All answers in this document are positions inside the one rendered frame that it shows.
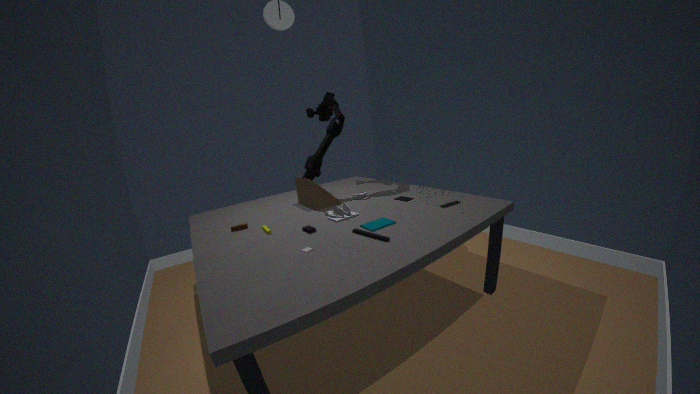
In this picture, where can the teal flat rectangular plate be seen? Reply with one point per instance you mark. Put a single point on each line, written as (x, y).
(377, 224)

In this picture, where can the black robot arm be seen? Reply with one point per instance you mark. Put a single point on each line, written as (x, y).
(314, 162)

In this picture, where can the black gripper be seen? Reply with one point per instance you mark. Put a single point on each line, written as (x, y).
(310, 111)

